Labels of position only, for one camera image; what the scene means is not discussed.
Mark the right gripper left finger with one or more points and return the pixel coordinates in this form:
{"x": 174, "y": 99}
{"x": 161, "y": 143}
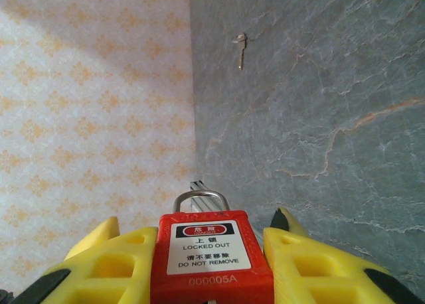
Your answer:
{"x": 109, "y": 267}

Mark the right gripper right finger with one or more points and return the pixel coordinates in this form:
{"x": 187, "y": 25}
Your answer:
{"x": 315, "y": 277}

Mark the red safety padlock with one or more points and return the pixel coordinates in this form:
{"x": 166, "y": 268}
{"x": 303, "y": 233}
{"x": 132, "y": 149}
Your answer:
{"x": 212, "y": 284}

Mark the small metal key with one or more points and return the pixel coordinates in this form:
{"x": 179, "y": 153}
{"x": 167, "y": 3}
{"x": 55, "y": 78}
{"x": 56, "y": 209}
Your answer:
{"x": 241, "y": 51}

